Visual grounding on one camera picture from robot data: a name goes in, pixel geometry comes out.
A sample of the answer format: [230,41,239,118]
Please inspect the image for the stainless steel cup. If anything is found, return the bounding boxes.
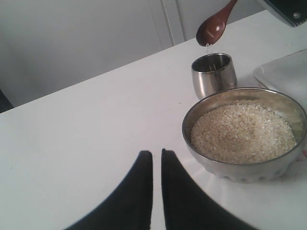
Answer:
[191,53,237,100]

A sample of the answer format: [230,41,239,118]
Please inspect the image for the brown wooden spoon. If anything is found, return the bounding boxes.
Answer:
[196,0,237,46]

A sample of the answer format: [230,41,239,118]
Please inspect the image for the steel bowl of rice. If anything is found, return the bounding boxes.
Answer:
[182,88,307,184]

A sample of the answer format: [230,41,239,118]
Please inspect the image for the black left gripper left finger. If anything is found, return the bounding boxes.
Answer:
[68,150,153,230]

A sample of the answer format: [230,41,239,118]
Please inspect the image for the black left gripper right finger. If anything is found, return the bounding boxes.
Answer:
[161,149,242,230]

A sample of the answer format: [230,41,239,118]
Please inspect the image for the white cabinet doors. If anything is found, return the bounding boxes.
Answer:
[0,0,272,113]

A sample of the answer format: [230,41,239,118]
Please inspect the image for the white plastic tray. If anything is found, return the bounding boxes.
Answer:
[253,49,307,94]

